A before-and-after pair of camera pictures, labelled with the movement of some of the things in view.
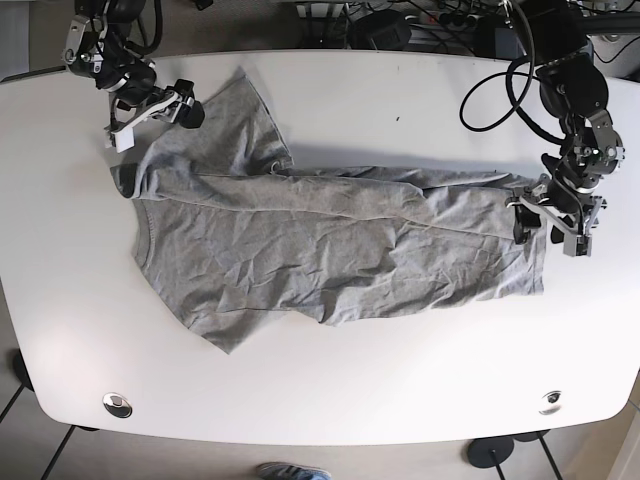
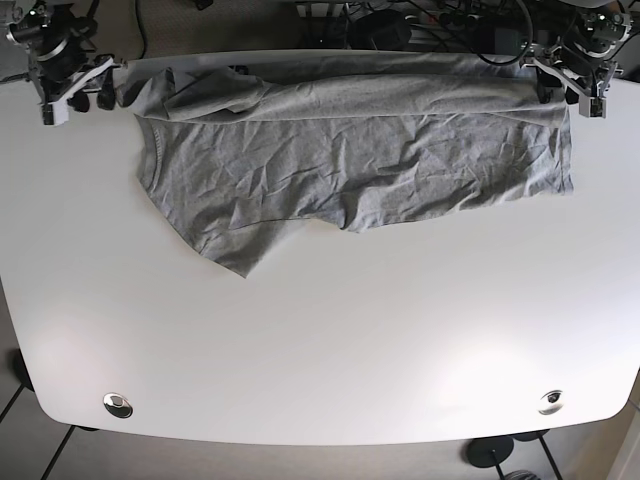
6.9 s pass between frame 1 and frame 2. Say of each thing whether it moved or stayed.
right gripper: moved
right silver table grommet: stayed
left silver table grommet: stayed
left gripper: moved
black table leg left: stayed
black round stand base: stayed
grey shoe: moved
